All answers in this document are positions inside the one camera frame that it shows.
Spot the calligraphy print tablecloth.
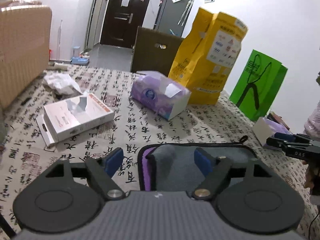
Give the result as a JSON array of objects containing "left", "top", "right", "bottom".
[{"left": 1, "top": 66, "right": 319, "bottom": 239}]

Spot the yellow paper delivery bag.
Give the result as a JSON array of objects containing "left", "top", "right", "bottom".
[{"left": 168, "top": 8, "right": 248, "bottom": 105}]

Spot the purple grey microfiber towel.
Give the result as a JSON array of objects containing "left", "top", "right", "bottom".
[{"left": 137, "top": 135, "right": 257, "bottom": 192}]

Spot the brown cardboard box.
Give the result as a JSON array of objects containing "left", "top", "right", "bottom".
[{"left": 130, "top": 27, "right": 183, "bottom": 76}]

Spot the crumpled white plastic wrapper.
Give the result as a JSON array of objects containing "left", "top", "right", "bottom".
[{"left": 43, "top": 73, "right": 82, "bottom": 97}]

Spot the green paper gift bag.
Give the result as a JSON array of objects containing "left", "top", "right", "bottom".
[{"left": 229, "top": 50, "right": 287, "bottom": 121}]

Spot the open purple tissue box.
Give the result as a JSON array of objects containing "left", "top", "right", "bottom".
[{"left": 131, "top": 70, "right": 191, "bottom": 120}]

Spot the red small box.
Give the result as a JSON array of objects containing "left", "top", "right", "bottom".
[{"left": 267, "top": 111, "right": 290, "bottom": 131}]

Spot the sealed purple tissue pack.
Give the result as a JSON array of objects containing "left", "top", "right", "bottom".
[{"left": 252, "top": 117, "right": 292, "bottom": 147}]

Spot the white flat carton box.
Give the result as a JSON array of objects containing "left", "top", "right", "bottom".
[{"left": 36, "top": 93, "right": 114, "bottom": 147}]

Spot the grey refrigerator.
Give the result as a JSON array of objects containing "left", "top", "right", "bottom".
[{"left": 153, "top": 0, "right": 194, "bottom": 37}]

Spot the person's right hand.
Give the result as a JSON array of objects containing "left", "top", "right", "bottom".
[{"left": 302, "top": 161, "right": 319, "bottom": 189}]

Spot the white textured flower vase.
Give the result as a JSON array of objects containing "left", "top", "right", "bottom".
[{"left": 304, "top": 102, "right": 320, "bottom": 140}]

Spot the dark brown entrance door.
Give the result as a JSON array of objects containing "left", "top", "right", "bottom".
[{"left": 100, "top": 0, "right": 150, "bottom": 48}]

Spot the tan hard suitcase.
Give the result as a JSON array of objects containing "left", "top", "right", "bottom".
[{"left": 1, "top": 0, "right": 52, "bottom": 109}]

